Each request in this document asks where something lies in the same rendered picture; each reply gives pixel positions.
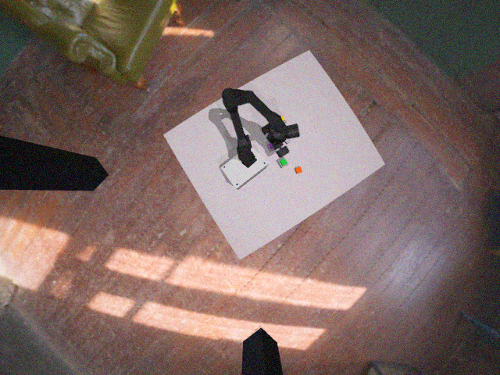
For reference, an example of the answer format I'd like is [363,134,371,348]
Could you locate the green button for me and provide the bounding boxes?
[278,157,289,168]

